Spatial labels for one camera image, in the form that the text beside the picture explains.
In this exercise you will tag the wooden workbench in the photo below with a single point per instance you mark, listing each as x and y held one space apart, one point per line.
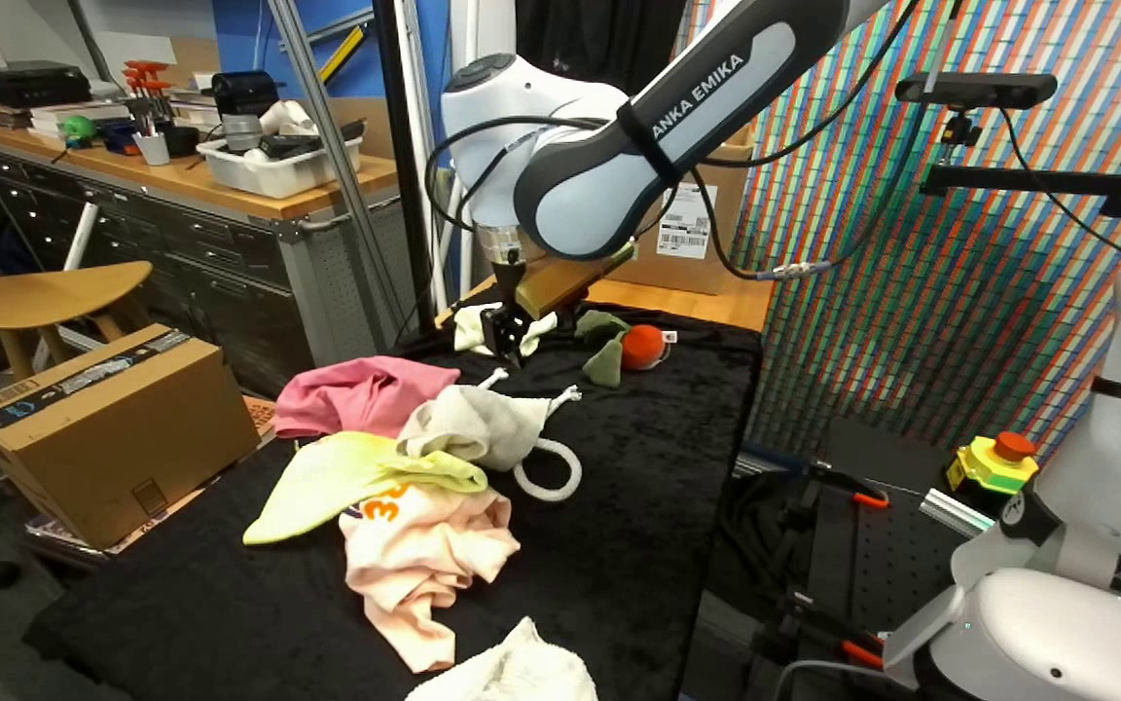
178 178

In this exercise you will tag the black flat case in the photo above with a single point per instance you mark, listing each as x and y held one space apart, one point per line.
30 87

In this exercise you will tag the black curtain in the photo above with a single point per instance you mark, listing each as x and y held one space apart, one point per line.
587 39

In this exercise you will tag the black stereo camera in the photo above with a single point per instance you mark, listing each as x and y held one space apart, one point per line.
973 89

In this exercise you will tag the wooden stool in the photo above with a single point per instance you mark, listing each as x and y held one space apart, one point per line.
41 296

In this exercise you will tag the orange black bar clamp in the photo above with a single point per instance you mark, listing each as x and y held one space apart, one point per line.
864 498
861 651

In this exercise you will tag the small red tool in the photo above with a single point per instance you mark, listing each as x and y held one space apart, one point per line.
150 78

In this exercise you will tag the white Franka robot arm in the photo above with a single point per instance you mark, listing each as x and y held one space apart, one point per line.
545 119

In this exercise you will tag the orange turnip plushie green leaves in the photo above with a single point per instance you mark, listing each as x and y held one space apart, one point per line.
644 349

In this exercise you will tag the yellow green towel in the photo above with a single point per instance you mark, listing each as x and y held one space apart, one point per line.
330 480

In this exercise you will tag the white towel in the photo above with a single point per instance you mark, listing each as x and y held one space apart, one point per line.
506 667
467 423

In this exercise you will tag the tan wrist camera mount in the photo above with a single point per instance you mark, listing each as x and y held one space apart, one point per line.
574 276

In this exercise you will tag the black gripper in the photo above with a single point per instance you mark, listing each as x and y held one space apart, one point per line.
510 296

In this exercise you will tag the pink shirt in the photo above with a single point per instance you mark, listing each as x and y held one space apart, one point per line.
351 396

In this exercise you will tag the small white cup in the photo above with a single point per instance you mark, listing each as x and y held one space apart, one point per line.
152 148

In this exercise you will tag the black velvet tablecloth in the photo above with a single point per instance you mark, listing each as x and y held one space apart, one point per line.
624 519

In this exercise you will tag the cardboard box black tape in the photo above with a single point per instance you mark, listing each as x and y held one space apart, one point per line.
105 442

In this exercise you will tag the light wood side table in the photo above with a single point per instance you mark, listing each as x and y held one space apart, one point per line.
719 307

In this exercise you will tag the black lidded jar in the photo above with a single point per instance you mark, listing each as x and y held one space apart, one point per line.
248 100

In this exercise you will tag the aluminium strut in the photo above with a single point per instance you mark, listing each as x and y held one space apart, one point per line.
330 130

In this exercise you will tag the white plastic tub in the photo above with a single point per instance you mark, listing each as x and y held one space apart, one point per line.
275 178

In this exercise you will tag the peach shirt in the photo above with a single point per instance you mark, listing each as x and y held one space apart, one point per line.
418 584

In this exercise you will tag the black camera mount frame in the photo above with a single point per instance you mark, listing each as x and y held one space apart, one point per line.
1040 179

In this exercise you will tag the silver metal bar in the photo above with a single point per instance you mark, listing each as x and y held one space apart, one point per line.
954 510

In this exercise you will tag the multicolour patterned backdrop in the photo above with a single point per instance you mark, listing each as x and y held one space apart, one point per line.
914 326

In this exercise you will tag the black vertical pole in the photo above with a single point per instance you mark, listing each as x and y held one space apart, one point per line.
397 104

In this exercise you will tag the yellow red emergency stop button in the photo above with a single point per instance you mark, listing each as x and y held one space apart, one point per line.
990 463

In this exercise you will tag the black optical breadboard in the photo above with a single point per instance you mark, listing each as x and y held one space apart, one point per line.
896 571

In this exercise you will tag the cardboard box white label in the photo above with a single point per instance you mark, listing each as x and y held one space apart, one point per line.
735 218

